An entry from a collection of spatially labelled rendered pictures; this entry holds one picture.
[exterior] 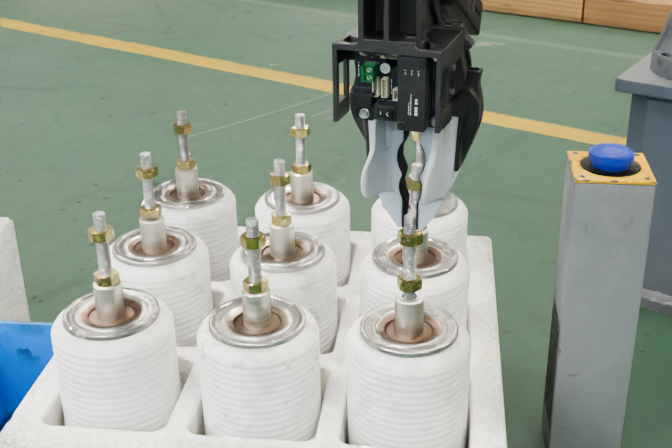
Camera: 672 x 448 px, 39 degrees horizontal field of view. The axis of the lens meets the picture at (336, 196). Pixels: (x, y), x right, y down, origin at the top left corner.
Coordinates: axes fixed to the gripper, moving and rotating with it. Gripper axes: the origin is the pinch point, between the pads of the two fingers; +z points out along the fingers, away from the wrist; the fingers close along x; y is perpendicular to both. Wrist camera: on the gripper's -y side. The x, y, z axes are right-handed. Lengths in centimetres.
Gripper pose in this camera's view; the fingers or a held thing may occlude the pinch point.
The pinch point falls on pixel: (414, 206)
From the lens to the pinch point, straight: 69.2
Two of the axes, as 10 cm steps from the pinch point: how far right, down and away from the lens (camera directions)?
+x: 9.4, 1.3, -3.3
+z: 0.1, 9.1, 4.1
